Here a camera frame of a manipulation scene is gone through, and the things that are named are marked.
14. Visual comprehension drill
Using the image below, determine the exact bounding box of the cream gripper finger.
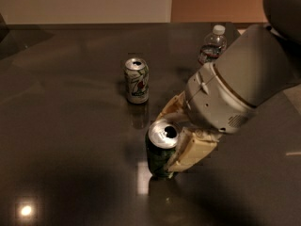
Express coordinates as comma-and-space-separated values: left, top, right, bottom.
156, 91, 189, 123
166, 127, 222, 172

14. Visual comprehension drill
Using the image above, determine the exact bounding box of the dark green soda can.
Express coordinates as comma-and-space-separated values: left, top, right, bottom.
145, 119, 180, 178

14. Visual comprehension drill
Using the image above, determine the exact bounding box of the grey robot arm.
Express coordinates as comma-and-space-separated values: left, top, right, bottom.
159, 0, 301, 172

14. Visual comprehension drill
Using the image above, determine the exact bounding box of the white 7up can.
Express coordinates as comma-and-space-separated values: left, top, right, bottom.
124, 57, 149, 105

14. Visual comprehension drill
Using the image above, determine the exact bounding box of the clear plastic water bottle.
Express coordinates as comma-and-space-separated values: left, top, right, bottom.
198, 24, 228, 65

